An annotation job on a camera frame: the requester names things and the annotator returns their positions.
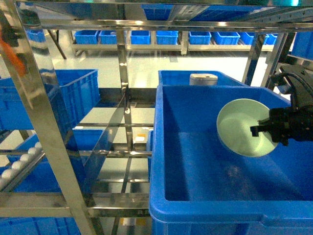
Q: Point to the large blue bin foreground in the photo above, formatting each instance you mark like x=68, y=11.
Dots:
x=198, y=187

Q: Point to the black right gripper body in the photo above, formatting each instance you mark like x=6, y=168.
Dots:
x=287, y=123

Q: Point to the white grey cylinder device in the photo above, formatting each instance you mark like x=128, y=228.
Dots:
x=203, y=79

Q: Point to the blue bin left shelf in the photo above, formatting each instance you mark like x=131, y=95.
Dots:
x=80, y=93

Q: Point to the green plastic bowl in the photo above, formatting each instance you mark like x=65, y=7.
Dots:
x=233, y=126

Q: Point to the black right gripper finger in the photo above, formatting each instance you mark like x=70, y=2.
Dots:
x=263, y=126

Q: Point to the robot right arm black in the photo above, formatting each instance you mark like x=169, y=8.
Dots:
x=294, y=80

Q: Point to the steel rack upright post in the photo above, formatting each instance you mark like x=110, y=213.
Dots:
x=34, y=77

